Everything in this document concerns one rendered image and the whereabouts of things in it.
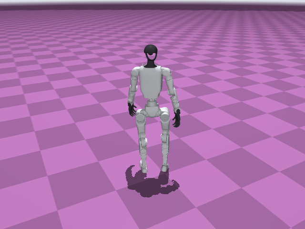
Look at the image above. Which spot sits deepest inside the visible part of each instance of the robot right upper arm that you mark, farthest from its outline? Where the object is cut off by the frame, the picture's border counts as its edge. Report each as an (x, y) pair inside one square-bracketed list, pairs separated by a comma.
[(169, 80)]

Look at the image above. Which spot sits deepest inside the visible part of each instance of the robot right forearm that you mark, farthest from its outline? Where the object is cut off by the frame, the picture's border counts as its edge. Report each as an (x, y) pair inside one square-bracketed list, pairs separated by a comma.
[(175, 102)]

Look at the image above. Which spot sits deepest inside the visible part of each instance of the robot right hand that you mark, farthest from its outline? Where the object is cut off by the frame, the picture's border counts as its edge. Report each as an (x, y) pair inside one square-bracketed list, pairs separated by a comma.
[(177, 118)]

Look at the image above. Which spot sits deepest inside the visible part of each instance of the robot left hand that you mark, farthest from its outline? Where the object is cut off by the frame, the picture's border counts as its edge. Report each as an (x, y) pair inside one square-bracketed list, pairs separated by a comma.
[(131, 109)]

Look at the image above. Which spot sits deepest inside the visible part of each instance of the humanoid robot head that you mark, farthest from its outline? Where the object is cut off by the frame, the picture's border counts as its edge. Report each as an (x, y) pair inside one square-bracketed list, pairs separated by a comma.
[(150, 49)]

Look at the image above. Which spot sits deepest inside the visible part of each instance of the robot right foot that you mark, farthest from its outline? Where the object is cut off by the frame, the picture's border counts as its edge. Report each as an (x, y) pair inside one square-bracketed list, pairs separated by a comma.
[(164, 167)]

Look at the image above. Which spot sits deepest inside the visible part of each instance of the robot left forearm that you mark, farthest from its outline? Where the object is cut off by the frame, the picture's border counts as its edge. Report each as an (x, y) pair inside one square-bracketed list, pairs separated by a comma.
[(131, 96)]

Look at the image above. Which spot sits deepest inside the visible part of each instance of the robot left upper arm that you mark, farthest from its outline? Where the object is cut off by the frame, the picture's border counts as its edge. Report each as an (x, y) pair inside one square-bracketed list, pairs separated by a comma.
[(134, 79)]

